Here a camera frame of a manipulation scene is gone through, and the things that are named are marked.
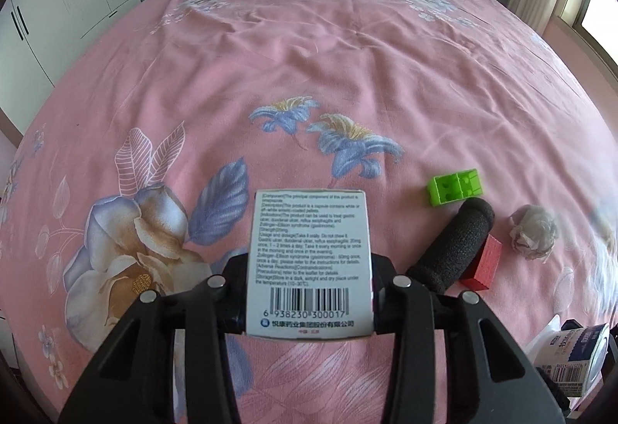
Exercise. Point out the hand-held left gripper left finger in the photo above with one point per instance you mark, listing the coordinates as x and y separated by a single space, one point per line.
236 291

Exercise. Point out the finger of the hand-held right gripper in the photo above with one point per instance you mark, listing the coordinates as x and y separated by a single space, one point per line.
553 385
577 324

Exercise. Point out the red wooden block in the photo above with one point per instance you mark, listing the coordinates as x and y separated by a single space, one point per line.
485 267

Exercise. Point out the white cup with blue label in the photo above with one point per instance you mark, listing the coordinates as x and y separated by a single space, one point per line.
572 356

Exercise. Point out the green plastic block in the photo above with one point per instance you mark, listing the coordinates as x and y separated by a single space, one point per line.
454 188

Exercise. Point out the window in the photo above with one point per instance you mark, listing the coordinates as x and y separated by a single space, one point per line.
596 13

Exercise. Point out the white tissue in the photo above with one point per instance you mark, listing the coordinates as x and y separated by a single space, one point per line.
533 233

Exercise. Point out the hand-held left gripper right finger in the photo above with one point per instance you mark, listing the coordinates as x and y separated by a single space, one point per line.
385 293

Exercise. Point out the white medicine box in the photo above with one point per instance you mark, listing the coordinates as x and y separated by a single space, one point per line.
309 255

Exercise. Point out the black foam cylinder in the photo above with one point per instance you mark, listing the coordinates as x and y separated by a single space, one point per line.
458 243

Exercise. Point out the pink floral bed sheet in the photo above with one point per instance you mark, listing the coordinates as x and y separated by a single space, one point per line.
309 81

